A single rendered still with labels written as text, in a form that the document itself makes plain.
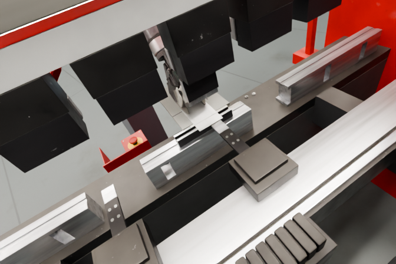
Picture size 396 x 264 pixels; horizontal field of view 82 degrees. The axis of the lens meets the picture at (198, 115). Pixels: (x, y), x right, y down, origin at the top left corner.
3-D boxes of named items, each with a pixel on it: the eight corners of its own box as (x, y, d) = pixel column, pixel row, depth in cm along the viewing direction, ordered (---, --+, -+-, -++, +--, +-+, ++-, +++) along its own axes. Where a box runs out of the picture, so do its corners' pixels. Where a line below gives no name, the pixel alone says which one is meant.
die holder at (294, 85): (362, 46, 101) (367, 25, 95) (376, 50, 97) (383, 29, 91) (275, 99, 90) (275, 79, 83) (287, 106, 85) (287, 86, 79)
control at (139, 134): (149, 145, 118) (135, 120, 107) (162, 164, 107) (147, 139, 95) (114, 166, 113) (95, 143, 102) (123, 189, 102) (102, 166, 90)
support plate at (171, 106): (192, 75, 95) (192, 73, 94) (230, 104, 76) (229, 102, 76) (154, 95, 91) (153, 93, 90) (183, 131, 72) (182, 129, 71)
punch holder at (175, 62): (218, 50, 66) (206, -11, 55) (236, 60, 60) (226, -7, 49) (173, 73, 63) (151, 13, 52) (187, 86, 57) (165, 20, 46)
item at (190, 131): (227, 111, 77) (226, 105, 75) (233, 116, 75) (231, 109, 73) (176, 142, 72) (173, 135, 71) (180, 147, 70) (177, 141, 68)
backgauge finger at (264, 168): (232, 117, 72) (230, 105, 69) (298, 174, 54) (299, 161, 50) (200, 137, 70) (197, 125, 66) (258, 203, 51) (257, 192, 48)
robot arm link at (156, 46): (148, 49, 77) (170, 39, 79) (155, 61, 77) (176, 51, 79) (148, 40, 70) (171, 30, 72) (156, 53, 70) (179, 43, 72)
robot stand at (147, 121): (152, 169, 191) (106, 98, 140) (168, 154, 198) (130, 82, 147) (165, 181, 180) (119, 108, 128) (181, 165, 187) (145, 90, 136)
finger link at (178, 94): (182, 115, 70) (174, 86, 71) (179, 116, 76) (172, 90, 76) (191, 112, 71) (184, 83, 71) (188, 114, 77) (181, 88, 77)
